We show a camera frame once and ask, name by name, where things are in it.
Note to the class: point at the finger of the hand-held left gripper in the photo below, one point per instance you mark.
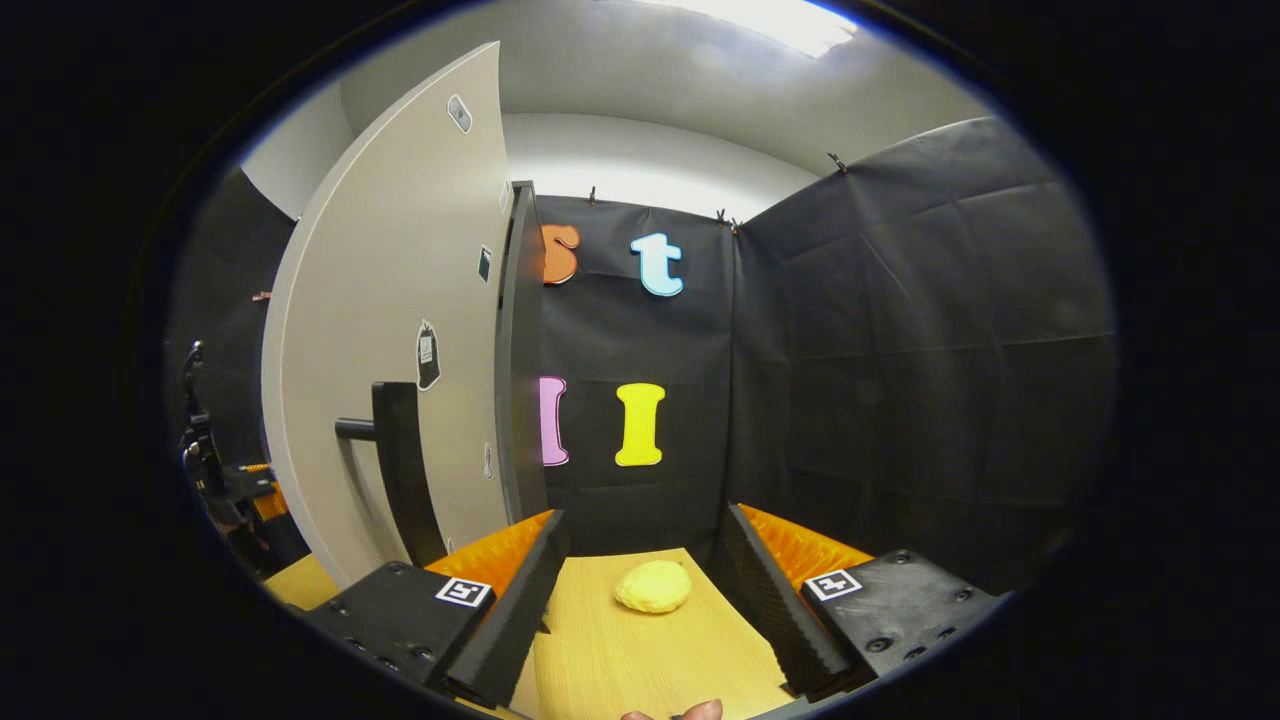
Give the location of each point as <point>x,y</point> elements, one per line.
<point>255,467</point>
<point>272,502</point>

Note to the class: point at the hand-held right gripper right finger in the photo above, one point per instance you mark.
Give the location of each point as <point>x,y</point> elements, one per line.
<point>775,600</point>

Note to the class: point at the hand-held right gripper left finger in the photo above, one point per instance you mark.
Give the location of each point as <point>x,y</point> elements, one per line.
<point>515,620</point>

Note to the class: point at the beige cabinet door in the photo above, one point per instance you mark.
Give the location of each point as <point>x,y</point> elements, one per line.
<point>400,250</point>

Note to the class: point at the yellow lumpy soft object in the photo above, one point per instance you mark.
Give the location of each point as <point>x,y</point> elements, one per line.
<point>652,586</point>

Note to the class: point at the black backdrop cloth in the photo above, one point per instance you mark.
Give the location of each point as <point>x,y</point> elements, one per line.
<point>900,350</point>

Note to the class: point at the long ceiling light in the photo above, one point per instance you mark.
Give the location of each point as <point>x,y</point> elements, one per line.
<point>780,22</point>

